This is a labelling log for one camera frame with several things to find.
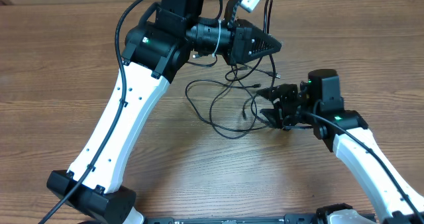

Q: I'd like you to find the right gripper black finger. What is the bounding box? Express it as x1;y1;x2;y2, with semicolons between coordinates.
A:
256;87;281;101
260;108;282;129

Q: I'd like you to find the black USB cable thin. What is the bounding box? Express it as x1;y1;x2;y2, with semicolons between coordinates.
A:
225;0;282;85

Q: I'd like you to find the black USB cable thick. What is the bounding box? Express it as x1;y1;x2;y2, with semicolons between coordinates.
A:
184;60;280;140

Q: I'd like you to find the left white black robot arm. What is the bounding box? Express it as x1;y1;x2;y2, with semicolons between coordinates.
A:
47;0;282;223

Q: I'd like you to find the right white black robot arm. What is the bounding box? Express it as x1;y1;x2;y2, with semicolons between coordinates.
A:
257;69;423;223

